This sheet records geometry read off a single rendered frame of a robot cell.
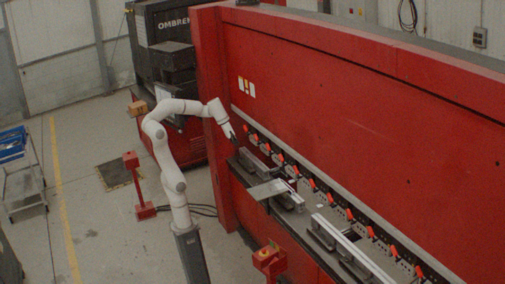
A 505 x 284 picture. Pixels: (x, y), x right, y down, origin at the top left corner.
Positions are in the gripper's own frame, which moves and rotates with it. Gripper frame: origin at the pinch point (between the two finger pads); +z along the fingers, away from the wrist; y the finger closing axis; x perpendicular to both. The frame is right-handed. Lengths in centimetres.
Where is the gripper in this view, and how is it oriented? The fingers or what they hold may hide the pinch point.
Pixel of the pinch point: (235, 142)
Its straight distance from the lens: 266.3
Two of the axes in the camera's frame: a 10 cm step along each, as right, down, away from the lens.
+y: 2.7, 1.8, -9.5
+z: 4.5, 8.5, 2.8
